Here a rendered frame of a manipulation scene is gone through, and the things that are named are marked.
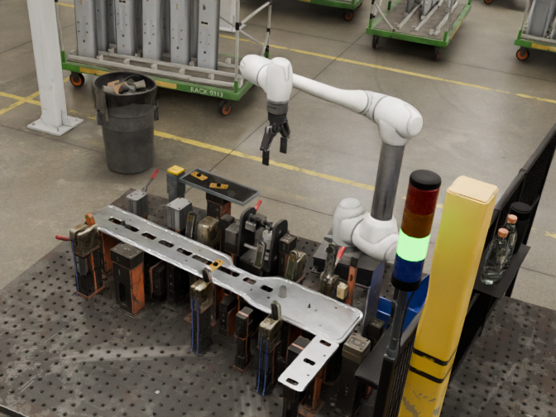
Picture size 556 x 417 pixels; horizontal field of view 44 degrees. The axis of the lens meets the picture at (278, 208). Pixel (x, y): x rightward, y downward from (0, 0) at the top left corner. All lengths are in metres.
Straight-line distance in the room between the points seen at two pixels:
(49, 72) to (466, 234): 5.09
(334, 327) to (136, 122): 3.19
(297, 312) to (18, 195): 3.26
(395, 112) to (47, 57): 3.95
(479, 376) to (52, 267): 2.05
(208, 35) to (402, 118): 4.21
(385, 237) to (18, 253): 2.67
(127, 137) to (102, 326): 2.62
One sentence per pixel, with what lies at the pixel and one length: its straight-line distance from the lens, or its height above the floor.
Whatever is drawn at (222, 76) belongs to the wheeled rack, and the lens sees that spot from 6.92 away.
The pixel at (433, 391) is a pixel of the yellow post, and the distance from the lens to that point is 1.99.
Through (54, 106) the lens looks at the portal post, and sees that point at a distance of 6.47.
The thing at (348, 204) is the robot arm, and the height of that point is 1.09.
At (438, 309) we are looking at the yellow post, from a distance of 1.82.
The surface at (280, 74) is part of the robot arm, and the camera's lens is 2.67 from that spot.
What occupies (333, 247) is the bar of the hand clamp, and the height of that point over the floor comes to 1.21.
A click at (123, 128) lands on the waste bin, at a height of 0.42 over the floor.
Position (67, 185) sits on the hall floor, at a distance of 5.64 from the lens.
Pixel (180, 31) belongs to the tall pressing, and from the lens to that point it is 7.03.
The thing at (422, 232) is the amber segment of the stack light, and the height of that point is 1.95.
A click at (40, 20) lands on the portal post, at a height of 0.99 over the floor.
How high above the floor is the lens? 2.78
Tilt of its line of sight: 32 degrees down
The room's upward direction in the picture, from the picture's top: 4 degrees clockwise
